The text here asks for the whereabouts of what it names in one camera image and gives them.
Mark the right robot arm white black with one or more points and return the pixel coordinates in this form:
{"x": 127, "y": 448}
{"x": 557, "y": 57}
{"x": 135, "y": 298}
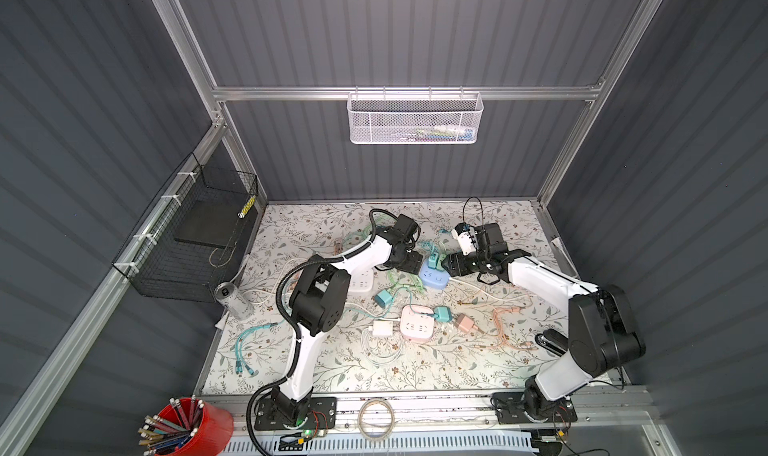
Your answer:
{"x": 602, "y": 331}

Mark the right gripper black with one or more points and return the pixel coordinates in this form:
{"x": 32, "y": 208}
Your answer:
{"x": 456, "y": 264}

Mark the teal charger plug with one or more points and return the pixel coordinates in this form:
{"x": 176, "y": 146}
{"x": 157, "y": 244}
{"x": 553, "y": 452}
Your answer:
{"x": 442, "y": 314}
{"x": 384, "y": 299}
{"x": 433, "y": 261}

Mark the red pencil cup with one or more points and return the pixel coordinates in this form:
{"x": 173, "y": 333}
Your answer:
{"x": 186, "y": 426}

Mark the white energy drink can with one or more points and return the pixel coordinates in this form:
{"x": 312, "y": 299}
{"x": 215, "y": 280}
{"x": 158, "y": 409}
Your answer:
{"x": 233, "y": 300}

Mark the white charger plug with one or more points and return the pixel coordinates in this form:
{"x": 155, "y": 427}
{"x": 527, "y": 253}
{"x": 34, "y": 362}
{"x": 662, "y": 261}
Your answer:
{"x": 382, "y": 328}

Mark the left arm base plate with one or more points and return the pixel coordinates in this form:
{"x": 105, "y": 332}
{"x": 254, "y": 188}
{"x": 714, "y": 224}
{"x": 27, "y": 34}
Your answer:
{"x": 272, "y": 414}

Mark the clear tape roll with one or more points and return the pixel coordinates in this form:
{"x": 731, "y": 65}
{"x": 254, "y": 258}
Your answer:
{"x": 376, "y": 419}

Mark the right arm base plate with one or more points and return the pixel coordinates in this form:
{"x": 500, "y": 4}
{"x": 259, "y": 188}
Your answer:
{"x": 523, "y": 407}

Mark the pink power strip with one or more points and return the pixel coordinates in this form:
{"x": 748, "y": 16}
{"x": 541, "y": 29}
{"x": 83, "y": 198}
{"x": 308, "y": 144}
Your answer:
{"x": 417, "y": 323}

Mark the pink charger plug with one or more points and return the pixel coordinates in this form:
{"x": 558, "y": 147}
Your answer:
{"x": 465, "y": 324}

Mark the blue power strip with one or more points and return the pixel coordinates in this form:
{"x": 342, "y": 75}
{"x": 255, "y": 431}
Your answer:
{"x": 433, "y": 278}

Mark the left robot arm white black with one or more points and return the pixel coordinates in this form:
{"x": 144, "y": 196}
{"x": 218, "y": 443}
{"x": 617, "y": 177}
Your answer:
{"x": 311, "y": 299}

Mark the black wire mesh basket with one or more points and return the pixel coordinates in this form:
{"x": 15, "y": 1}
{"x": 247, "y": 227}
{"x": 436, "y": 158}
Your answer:
{"x": 195, "y": 234}

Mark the white wire mesh basket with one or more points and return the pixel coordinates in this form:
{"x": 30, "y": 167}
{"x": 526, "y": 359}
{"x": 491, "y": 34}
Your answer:
{"x": 414, "y": 118}

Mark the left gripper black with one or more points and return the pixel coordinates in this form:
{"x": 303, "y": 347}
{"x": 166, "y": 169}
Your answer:
{"x": 413, "y": 264}

